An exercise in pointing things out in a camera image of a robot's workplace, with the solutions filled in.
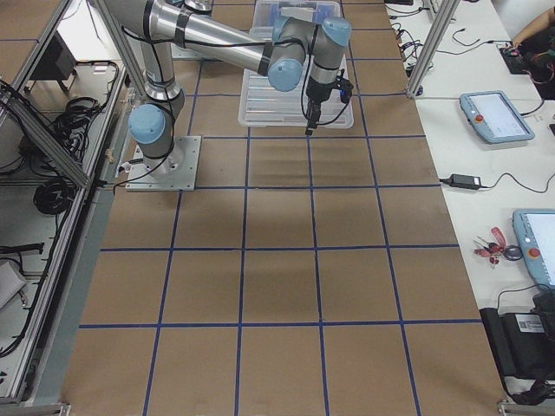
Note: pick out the red key bunch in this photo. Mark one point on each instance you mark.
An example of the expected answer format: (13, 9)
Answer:
(497, 249)

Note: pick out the black laptop device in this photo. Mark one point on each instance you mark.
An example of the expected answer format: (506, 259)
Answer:
(522, 344)

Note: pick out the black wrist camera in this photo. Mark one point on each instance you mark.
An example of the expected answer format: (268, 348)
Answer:
(345, 87)

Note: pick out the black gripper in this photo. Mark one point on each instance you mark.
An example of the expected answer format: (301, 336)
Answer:
(316, 91)

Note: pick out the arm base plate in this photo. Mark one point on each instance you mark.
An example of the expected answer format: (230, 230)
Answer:
(177, 173)
(185, 54)

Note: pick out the clear plastic storage box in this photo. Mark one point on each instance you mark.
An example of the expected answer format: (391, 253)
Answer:
(327, 14)

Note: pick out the aluminium frame post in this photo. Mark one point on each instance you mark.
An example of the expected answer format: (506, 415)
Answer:
(430, 46)

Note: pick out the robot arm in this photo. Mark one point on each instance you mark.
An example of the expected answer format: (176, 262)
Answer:
(158, 25)

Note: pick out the blue teach pendant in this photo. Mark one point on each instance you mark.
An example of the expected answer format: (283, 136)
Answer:
(494, 118)
(534, 230)

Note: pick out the clear plastic box lid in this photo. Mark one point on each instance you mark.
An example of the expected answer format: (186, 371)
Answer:
(261, 105)

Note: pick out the black power adapter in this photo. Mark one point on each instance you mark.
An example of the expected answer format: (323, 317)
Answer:
(463, 181)

